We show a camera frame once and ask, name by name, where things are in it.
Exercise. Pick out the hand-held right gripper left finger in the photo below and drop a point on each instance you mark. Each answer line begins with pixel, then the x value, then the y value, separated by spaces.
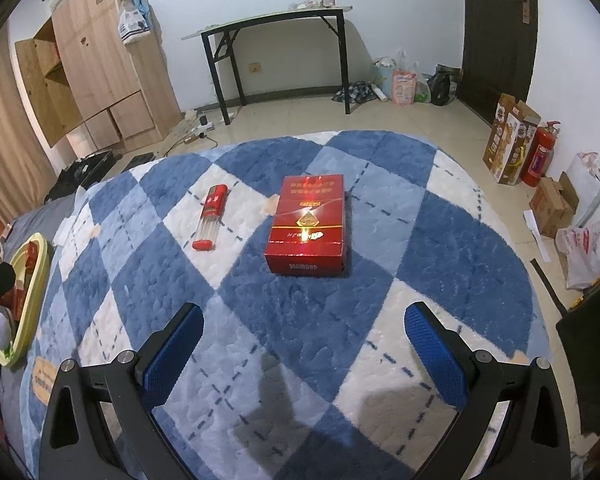
pixel 175 355

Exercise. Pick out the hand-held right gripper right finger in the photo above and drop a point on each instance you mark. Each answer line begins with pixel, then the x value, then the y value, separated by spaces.
pixel 435 355

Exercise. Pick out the yellow-green plastic tray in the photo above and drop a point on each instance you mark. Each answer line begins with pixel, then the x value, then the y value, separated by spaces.
pixel 35 305

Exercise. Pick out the red box with gold band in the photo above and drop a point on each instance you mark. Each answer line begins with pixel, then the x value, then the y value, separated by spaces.
pixel 307 225

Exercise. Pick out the pale lavender round object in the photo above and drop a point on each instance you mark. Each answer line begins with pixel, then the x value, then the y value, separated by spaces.
pixel 0 329

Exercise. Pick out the black strip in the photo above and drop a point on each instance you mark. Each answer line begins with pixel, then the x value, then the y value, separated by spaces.
pixel 547 287

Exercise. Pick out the blue white checkered blanket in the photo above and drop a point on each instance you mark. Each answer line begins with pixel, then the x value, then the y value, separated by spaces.
pixel 305 335

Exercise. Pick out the black open case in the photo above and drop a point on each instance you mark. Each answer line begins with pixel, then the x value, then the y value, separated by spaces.
pixel 82 172

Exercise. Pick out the red clear lighter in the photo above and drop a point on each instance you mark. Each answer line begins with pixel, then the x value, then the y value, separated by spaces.
pixel 210 217

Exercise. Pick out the beige curtain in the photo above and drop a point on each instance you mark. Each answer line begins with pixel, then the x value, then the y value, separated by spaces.
pixel 10 140

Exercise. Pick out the white paper sheet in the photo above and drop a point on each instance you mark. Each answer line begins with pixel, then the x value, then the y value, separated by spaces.
pixel 537 237

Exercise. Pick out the large black bag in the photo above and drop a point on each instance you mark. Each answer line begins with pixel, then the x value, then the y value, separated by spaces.
pixel 592 350

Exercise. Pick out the white red plastic bag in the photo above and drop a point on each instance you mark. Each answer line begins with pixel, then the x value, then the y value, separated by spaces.
pixel 580 257

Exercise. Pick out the brown cardboard box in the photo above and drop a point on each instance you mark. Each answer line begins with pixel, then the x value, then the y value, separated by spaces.
pixel 550 207

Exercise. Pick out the dark flat mat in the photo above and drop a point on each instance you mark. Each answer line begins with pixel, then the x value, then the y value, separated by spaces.
pixel 139 158

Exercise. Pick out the red fire extinguisher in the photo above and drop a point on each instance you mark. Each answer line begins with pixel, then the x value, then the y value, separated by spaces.
pixel 539 157

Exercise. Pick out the white paper bag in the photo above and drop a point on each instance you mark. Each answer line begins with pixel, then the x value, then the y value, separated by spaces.
pixel 587 190

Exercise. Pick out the printed cardboard box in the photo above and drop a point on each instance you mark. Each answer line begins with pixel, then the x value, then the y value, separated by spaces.
pixel 510 140

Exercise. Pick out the white power strip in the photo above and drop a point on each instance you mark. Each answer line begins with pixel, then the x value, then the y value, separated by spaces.
pixel 204 124

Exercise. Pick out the wooden wardrobe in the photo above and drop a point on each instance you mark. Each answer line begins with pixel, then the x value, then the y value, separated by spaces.
pixel 105 55

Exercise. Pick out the green plastic bag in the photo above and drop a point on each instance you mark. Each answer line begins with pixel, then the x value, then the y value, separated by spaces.
pixel 422 92

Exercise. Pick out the black plastic bag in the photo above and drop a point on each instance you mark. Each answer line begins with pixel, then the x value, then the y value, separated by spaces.
pixel 442 87

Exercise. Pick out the pink packet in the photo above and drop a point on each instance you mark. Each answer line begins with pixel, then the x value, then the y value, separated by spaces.
pixel 404 87

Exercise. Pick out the plaid cloth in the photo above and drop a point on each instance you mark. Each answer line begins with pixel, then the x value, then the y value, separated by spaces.
pixel 354 92

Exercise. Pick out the white hanging plastic bag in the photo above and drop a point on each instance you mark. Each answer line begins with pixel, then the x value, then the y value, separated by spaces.
pixel 132 25

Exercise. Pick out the blue hanging cloth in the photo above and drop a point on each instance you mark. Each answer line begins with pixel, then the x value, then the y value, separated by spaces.
pixel 142 5

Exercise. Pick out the dark brown door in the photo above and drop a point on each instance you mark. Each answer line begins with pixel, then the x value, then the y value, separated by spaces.
pixel 500 35

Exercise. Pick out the black folding table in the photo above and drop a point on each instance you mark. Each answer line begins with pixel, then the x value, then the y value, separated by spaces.
pixel 270 20

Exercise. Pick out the clear items on table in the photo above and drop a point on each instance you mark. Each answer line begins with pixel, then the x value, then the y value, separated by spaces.
pixel 315 2

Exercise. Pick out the wall socket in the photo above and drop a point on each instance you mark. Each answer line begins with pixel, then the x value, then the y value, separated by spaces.
pixel 254 67

